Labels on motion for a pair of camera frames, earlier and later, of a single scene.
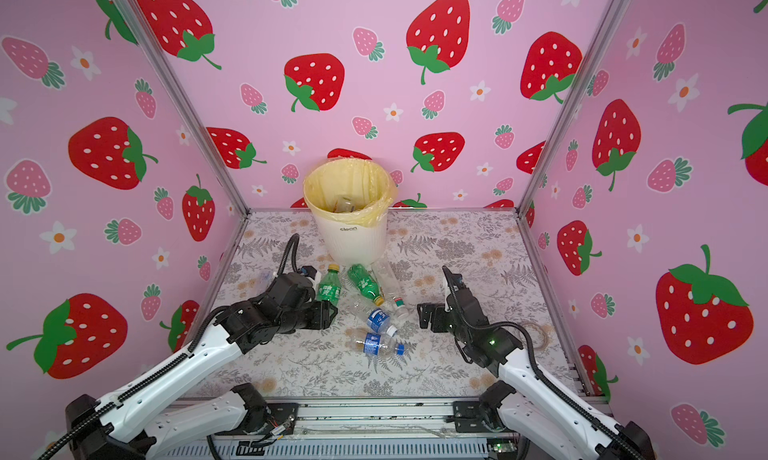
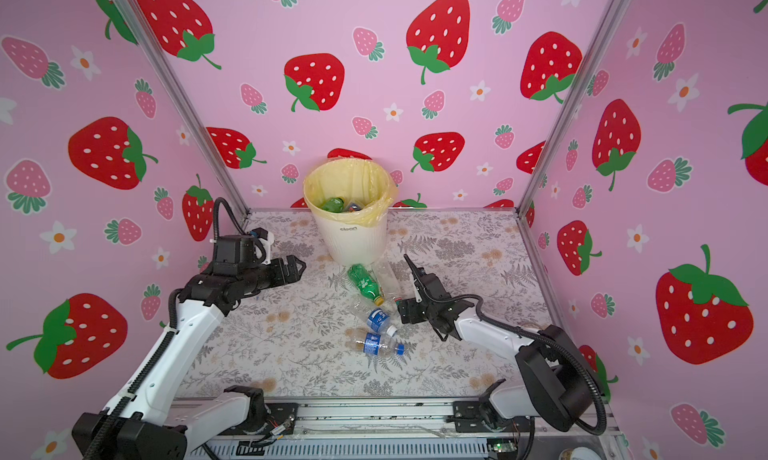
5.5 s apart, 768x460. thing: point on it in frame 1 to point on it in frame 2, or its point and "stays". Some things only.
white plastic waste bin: (351, 245) stays
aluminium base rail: (358, 430) stays
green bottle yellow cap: (330, 285) to (335, 205)
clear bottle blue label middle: (376, 319) stays
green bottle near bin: (366, 283) stays
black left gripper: (324, 312) to (277, 267)
